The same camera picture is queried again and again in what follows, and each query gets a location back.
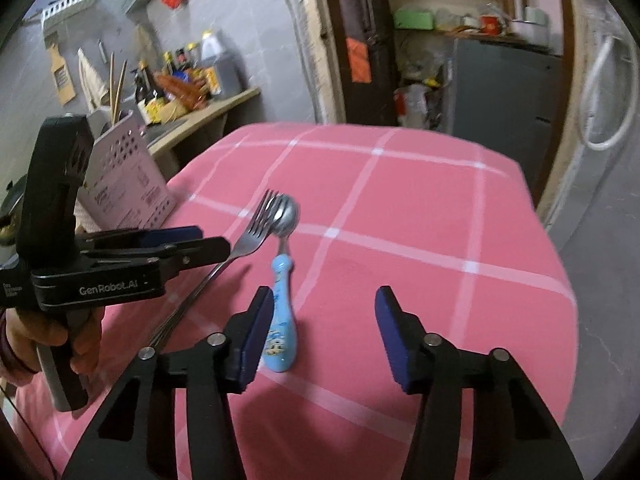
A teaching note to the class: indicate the dark door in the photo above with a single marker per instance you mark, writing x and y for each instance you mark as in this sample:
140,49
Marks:
365,10

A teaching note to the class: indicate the orange door sticker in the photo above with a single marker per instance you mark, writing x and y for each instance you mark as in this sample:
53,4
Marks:
360,60

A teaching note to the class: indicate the red cup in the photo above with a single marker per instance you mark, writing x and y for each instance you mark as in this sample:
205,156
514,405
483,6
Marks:
490,25

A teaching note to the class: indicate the pink checked tablecloth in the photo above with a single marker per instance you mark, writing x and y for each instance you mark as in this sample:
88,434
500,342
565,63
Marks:
400,235

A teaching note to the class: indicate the wooden door frame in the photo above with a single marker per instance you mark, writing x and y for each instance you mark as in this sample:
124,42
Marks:
312,50

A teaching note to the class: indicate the pale green pot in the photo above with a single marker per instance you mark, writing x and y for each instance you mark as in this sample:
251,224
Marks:
530,25

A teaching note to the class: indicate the dark sauce bottle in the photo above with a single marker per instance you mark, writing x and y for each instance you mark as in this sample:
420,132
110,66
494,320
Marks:
170,64
182,61
194,57

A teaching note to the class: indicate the yellow packet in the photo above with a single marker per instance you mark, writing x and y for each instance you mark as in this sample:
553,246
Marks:
165,111

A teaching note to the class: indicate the steel fork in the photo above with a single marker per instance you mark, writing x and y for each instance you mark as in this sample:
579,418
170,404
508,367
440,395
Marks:
250,237
172,321

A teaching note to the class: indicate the white plastic bag red print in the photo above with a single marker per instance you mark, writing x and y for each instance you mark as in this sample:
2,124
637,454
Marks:
412,105

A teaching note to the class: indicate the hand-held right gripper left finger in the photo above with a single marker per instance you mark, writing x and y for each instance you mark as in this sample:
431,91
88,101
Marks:
255,340

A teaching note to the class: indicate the green box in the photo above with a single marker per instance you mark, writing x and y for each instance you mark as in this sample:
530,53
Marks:
414,19

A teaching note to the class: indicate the grey cabinet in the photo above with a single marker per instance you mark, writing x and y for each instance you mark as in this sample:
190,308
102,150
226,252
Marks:
500,100

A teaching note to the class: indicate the large plastic oil jug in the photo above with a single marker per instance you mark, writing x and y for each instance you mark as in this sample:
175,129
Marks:
222,72

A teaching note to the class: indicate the person's left hand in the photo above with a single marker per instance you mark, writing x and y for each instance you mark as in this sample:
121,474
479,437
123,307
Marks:
45,332

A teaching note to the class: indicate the white metal wall rack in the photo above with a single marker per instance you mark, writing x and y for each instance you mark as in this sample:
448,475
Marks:
70,7

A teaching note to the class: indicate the wooden counter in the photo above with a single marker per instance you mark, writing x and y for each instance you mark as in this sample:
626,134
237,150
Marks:
215,110

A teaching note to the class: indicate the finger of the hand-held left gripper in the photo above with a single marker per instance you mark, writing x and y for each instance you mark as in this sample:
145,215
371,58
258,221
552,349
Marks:
170,236
200,252

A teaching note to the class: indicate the white perforated utensil basket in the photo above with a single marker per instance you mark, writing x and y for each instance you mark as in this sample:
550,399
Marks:
130,180

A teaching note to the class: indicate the brown card package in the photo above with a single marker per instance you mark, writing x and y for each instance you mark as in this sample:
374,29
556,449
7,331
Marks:
62,77

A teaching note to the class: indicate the large dark glass bottle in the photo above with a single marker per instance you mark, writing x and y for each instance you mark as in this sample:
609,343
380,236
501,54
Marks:
150,92

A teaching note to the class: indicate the white hanging cloth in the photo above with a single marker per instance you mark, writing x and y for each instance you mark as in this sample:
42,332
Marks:
92,80

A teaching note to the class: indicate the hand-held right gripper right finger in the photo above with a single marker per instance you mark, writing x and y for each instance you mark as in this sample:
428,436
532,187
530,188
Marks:
395,345

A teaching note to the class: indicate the orange snack packet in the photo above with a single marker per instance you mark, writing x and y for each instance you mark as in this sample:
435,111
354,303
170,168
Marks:
182,91

